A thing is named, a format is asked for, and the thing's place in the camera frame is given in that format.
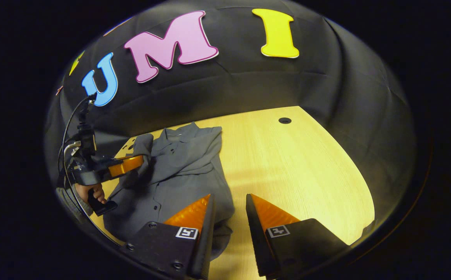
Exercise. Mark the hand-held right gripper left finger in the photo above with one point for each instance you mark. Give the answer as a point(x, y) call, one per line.
point(206, 233)

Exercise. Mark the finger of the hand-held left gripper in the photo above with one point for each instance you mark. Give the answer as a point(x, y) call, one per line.
point(124, 166)

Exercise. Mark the grey button shirt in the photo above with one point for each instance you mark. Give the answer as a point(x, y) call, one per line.
point(182, 167)

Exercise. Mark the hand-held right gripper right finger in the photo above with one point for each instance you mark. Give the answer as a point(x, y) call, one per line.
point(253, 233)

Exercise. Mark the black backdrop cloth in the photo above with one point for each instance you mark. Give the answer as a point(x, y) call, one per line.
point(287, 85)

